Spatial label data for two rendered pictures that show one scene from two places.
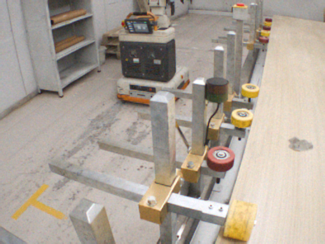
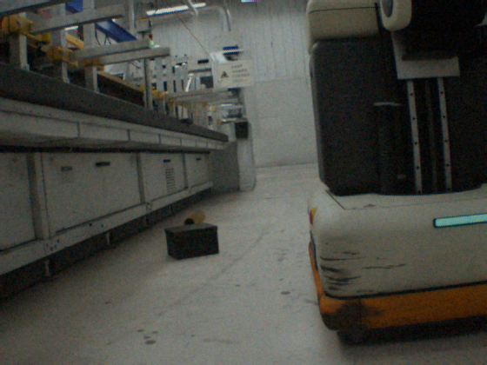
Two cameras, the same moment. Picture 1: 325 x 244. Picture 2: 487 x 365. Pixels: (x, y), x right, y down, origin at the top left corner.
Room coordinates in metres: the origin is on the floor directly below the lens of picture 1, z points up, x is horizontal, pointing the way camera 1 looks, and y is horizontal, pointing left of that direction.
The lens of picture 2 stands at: (3.78, -0.72, 0.40)
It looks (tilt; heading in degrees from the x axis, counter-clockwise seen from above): 3 degrees down; 161
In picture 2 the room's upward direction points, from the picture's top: 5 degrees counter-clockwise
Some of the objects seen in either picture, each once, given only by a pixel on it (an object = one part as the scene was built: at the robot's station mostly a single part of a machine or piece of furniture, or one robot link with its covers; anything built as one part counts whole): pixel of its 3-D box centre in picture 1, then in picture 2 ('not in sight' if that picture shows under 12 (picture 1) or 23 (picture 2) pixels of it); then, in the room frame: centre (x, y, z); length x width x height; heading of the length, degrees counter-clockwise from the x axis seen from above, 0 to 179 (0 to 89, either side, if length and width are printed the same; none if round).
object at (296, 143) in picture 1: (300, 142); not in sight; (0.63, -0.43, 0.91); 0.09 x 0.07 x 0.02; 59
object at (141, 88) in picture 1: (142, 88); not in sight; (2.61, 0.18, 0.23); 0.41 x 0.02 x 0.08; 65
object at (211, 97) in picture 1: (217, 94); not in sight; (0.66, -0.15, 1.07); 0.06 x 0.06 x 0.02
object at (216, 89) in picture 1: (217, 85); not in sight; (0.66, -0.15, 1.10); 0.06 x 0.06 x 0.02
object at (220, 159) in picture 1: (219, 168); not in sight; (0.61, -0.16, 0.85); 0.08 x 0.08 x 0.11
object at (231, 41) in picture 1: (230, 82); (159, 83); (1.14, -0.31, 0.90); 0.04 x 0.04 x 0.48; 66
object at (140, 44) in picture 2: (242, 40); (90, 54); (2.28, -0.72, 0.80); 0.43 x 0.03 x 0.04; 66
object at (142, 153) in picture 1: (158, 157); (196, 100); (0.70, 0.02, 0.84); 0.43 x 0.03 x 0.04; 66
